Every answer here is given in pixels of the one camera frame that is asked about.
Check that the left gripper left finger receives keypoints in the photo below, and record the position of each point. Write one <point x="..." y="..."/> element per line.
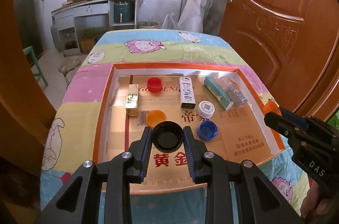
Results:
<point x="127" y="168"/>

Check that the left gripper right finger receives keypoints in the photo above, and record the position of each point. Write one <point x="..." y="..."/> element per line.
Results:
<point x="207" y="167"/>

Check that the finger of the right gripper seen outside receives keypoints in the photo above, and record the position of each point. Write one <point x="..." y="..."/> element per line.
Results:
<point x="289" y="125"/>

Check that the orange bottle cap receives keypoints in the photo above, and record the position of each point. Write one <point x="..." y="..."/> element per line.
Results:
<point x="271" y="106"/>
<point x="155" y="117"/>

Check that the blue bottle cap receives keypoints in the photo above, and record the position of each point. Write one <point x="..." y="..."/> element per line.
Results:
<point x="207" y="130"/>

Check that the black bottle cap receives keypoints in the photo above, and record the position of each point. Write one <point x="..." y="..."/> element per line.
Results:
<point x="167" y="136"/>

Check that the white round cap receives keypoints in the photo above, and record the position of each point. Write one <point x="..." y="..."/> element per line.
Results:
<point x="205" y="109"/>

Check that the gold lipstick box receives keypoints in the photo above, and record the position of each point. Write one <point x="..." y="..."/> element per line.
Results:
<point x="132" y="100"/>

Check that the white hello kitty box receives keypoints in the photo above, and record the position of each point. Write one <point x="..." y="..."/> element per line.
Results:
<point x="187" y="93"/>

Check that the clear floral perfume bottle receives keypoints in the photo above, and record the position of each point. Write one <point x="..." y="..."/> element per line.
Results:
<point x="232" y="89"/>

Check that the red bottle cap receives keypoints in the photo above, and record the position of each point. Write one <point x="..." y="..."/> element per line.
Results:
<point x="154" y="84"/>

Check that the person's right hand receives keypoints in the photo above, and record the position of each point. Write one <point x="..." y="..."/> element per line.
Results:
<point x="313" y="205"/>

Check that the shallow orange-rimmed cardboard tray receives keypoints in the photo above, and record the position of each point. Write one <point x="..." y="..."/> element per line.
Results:
<point x="242" y="133"/>

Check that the brown wooden door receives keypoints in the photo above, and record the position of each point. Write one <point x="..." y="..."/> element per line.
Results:
<point x="292" y="46"/>

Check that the small metal stool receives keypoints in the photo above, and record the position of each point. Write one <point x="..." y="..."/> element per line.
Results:
<point x="70" y="64"/>

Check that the white plastic sack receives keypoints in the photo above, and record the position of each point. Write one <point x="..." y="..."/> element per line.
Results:
<point x="191" y="18"/>

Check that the green air fryer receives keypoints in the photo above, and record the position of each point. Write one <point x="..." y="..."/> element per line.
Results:
<point x="123" y="12"/>

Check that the green metal table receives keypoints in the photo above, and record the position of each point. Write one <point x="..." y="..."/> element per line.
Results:
<point x="39" y="74"/>

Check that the kitchen counter cabinet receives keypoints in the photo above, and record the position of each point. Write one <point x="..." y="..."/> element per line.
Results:
<point x="78" y="26"/>

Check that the dark refrigerator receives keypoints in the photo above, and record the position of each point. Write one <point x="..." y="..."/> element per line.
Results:
<point x="27" y="26"/>

